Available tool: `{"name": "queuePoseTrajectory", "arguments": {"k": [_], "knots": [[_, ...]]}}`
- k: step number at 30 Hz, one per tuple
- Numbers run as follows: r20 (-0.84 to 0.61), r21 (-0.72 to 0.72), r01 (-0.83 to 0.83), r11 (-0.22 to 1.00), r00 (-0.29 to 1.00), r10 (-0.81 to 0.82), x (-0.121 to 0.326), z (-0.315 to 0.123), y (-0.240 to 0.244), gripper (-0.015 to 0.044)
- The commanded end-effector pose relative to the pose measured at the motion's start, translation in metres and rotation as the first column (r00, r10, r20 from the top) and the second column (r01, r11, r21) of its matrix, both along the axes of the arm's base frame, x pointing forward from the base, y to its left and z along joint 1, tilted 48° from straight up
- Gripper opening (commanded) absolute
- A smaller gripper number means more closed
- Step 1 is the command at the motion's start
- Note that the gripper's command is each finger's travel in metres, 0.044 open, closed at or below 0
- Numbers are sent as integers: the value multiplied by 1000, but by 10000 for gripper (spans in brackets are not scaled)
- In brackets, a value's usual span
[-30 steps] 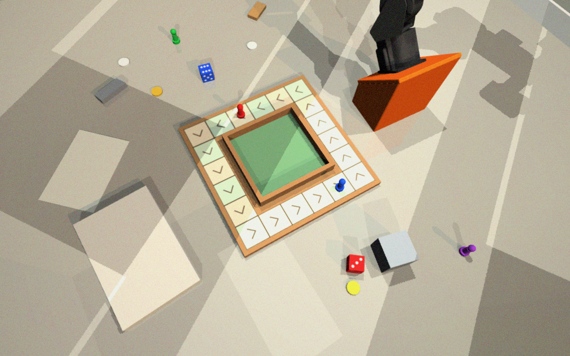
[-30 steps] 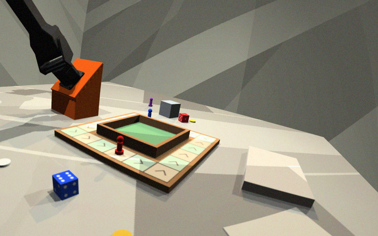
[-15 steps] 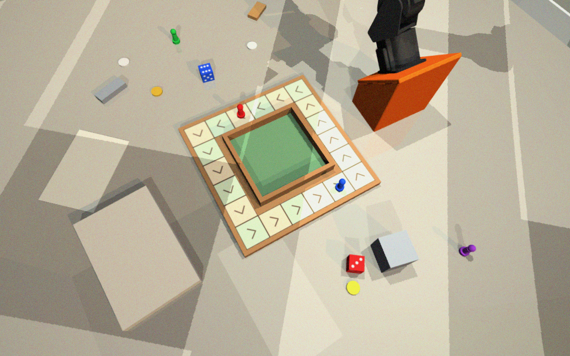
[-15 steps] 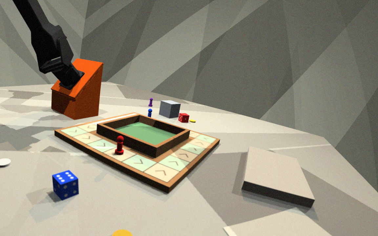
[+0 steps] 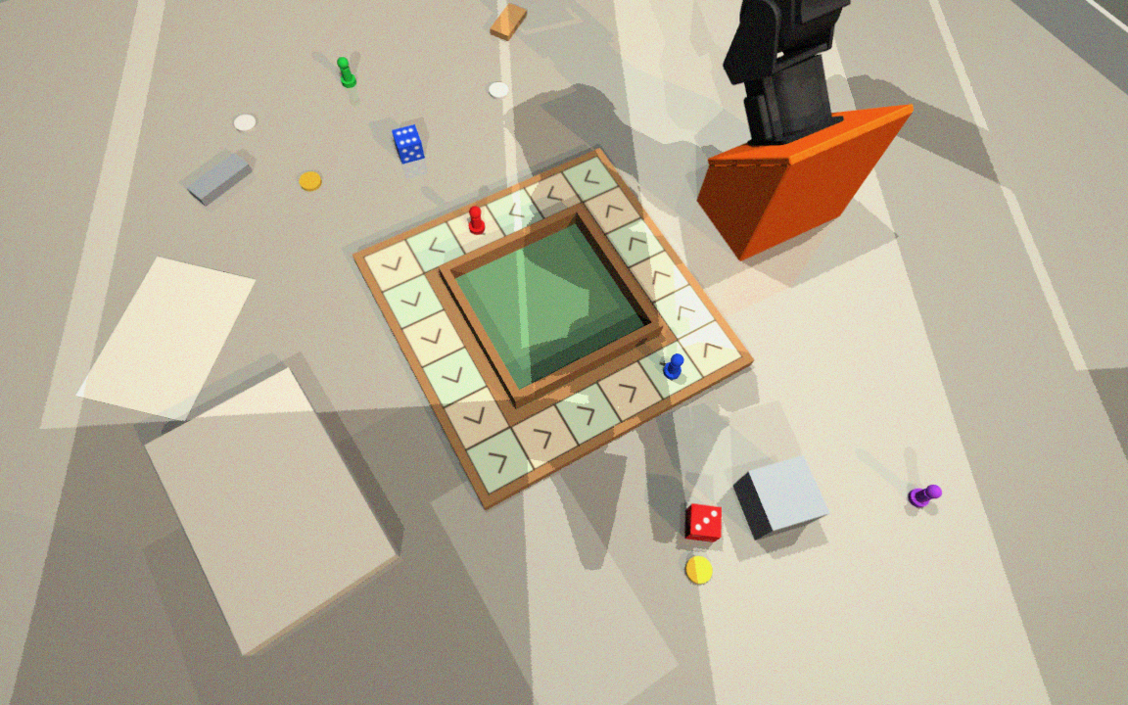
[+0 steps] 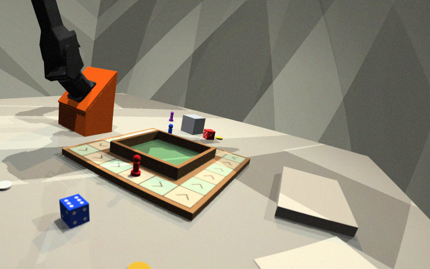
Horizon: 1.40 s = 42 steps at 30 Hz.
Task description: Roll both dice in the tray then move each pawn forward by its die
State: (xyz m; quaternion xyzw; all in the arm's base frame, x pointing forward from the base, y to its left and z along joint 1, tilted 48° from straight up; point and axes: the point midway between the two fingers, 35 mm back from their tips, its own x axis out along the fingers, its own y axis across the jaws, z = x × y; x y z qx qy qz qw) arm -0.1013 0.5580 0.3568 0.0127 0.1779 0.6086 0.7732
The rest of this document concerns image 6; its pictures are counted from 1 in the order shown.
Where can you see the white flat disc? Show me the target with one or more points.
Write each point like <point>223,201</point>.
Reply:
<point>5,185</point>

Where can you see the red die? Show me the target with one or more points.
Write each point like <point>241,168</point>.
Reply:
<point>208,134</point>

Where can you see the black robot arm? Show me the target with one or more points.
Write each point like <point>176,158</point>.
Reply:
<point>60,51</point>

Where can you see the blue die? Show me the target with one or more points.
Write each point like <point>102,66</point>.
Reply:
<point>74,210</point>

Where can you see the red pawn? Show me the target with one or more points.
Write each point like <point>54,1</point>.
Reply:
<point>136,172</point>

